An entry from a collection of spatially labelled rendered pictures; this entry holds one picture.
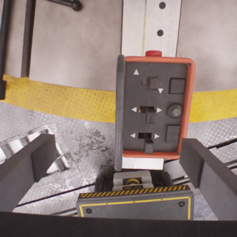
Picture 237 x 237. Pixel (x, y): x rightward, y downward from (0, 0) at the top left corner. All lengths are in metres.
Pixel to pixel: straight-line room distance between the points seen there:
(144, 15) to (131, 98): 0.21
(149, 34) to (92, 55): 0.43
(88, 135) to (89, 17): 0.75
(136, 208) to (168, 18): 0.96
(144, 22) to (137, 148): 0.29
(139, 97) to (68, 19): 0.62
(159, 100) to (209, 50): 0.60
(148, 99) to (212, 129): 1.04
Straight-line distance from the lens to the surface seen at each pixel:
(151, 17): 0.46
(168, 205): 1.13
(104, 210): 1.13
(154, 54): 0.35
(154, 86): 0.27
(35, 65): 0.91
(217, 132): 1.37
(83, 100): 1.17
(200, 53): 0.89
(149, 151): 0.30
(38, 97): 1.27
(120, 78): 0.23
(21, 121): 1.38
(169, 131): 0.35
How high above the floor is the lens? 1.12
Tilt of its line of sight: 75 degrees down
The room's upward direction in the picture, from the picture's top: 174 degrees counter-clockwise
